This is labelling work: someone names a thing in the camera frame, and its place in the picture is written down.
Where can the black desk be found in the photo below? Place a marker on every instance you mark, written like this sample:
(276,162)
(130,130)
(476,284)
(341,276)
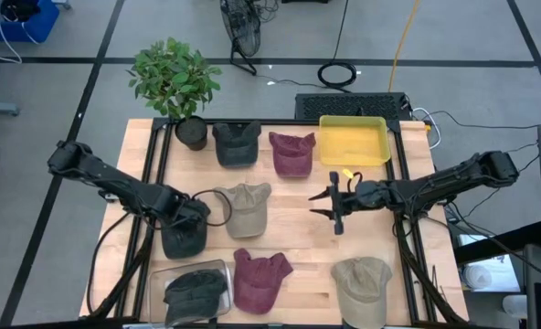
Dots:
(499,242)

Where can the yellow plastic bin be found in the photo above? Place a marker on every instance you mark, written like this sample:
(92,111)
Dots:
(353,146)

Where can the green potted plant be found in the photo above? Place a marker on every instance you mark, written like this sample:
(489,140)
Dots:
(174,82)

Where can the black baseball cap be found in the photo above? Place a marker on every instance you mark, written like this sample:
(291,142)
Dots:
(183,244)
(236,146)
(193,297)

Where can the black aluminium table frame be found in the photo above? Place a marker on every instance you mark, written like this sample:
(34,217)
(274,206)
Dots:
(289,122)

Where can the yellow tag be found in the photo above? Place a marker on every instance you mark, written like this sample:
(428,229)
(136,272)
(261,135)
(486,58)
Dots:
(347,173)

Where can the maroon baseball cap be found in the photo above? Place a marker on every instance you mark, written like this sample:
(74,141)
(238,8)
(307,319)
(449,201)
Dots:
(257,283)
(292,155)

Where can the blue plastic bin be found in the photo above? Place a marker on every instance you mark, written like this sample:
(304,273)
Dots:
(42,25)

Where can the white paper roll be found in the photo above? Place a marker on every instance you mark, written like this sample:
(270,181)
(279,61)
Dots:
(477,276)

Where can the white cup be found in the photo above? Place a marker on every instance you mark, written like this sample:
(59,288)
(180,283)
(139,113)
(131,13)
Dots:
(515,306)

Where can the clear plastic bin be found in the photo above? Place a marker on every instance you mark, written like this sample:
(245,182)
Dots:
(154,292)

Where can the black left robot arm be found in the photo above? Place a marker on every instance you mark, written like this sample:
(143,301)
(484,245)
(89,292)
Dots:
(129,187)

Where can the khaki baseball cap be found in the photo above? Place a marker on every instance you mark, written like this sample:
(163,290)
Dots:
(247,212)
(361,292)

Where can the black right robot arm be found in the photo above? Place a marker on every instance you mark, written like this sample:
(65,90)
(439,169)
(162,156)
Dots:
(458,176)

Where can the black floor fan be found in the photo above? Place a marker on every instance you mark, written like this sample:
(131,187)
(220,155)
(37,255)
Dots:
(240,27)

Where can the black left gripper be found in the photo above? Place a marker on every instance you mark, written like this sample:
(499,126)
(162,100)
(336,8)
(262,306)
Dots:
(190,214)

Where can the black perforated computer case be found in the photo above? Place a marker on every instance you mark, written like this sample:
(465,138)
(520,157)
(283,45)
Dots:
(343,106)

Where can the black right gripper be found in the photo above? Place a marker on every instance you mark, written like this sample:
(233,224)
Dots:
(362,196)

